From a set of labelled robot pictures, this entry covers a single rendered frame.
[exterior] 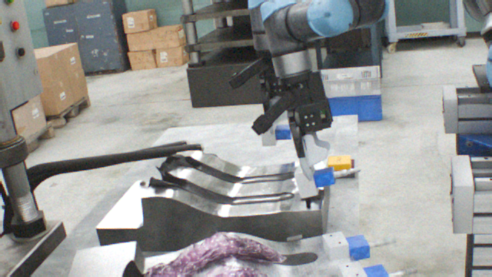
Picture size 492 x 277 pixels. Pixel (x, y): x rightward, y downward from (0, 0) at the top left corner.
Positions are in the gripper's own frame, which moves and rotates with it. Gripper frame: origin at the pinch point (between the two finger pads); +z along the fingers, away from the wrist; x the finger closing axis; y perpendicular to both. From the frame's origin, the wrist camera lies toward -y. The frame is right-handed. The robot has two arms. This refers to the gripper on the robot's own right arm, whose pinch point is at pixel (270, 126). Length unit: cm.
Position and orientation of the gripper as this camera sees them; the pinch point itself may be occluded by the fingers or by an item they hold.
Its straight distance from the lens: 140.8
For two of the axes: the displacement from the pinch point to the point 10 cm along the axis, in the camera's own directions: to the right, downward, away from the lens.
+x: 1.8, -3.4, 9.2
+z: 1.3, 9.4, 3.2
